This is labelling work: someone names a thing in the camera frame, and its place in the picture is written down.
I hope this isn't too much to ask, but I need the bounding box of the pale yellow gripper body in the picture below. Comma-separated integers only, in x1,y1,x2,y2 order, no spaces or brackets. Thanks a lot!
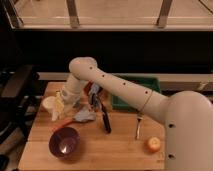
53,93,65,115

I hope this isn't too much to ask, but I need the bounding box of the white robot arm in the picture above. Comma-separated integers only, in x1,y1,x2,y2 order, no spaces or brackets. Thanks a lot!
60,57,213,171

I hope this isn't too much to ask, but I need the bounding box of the white paper cup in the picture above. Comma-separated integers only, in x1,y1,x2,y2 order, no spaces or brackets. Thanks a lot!
42,96,56,114

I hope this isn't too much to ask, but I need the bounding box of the blue grey cloth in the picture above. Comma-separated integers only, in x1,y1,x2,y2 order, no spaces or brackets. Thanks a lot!
73,107,96,123

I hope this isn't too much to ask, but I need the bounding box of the grey blue utensil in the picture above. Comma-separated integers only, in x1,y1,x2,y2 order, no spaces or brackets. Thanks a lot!
88,83,102,108

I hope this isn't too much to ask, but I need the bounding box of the purple bowl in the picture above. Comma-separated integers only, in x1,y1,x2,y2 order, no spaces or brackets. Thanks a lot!
49,127,80,159

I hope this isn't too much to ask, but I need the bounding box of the red bowl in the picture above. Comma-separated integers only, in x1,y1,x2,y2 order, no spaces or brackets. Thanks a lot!
84,82,103,95

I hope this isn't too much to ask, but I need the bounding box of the black chair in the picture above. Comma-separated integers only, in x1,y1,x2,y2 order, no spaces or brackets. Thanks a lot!
0,64,40,171

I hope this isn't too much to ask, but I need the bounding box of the wooden cutting board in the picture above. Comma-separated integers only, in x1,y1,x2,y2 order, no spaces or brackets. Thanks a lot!
17,81,176,171

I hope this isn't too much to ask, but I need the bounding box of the silver fork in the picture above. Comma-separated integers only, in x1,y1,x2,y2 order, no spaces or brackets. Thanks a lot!
135,114,143,140

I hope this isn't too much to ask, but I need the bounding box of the green plastic tray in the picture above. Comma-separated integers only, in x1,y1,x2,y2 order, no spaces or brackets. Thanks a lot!
111,75,161,112

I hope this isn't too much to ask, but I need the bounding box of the orange fruit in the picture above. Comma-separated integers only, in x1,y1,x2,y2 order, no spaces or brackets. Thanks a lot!
147,137,161,153

